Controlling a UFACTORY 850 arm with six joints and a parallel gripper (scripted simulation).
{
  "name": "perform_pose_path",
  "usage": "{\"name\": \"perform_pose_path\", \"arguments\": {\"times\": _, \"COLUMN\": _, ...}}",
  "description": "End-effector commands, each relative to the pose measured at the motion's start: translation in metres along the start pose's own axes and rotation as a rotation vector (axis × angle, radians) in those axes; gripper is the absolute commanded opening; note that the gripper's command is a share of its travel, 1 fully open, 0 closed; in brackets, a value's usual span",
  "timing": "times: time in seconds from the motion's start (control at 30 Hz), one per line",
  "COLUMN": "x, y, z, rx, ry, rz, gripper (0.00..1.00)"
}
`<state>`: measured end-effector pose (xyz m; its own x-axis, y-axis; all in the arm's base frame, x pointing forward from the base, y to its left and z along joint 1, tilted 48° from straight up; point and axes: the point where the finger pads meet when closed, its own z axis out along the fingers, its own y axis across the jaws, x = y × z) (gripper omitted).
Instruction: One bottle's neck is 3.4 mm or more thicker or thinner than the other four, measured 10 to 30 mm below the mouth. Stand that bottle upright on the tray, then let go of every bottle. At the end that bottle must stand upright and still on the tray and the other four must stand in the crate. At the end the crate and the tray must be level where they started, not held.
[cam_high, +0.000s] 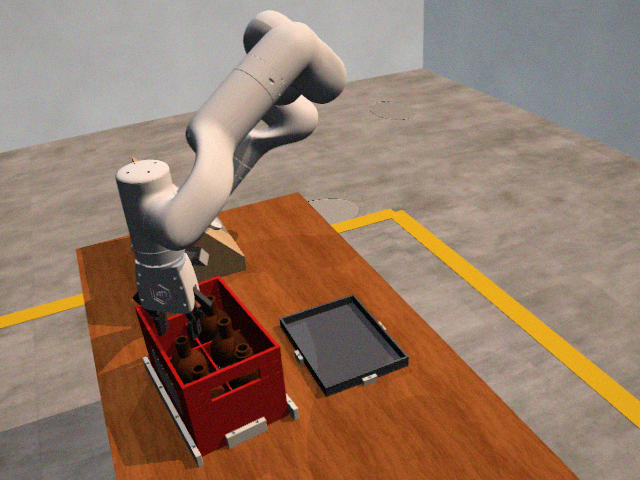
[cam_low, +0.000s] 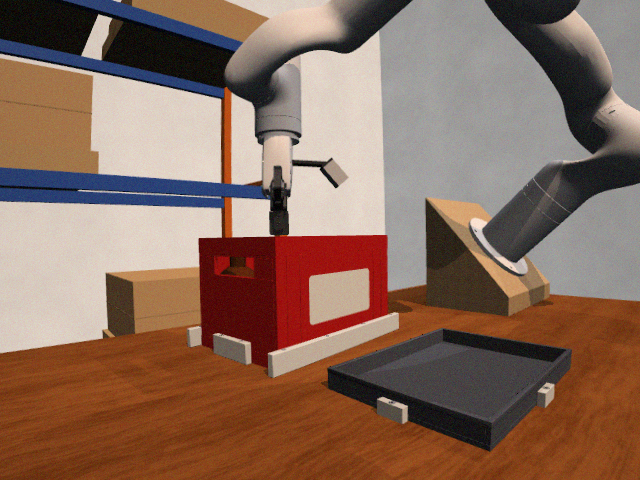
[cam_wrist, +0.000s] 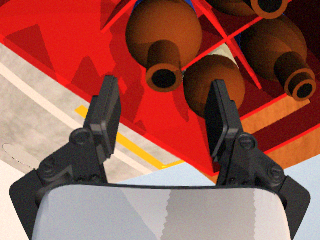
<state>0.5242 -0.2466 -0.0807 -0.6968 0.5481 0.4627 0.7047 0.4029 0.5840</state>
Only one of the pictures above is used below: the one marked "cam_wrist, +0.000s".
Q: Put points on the red crate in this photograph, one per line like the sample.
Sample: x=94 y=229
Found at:
x=67 y=40

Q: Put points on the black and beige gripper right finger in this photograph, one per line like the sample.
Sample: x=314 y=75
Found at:
x=227 y=143

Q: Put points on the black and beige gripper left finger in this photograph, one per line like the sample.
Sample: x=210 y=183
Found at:
x=87 y=147

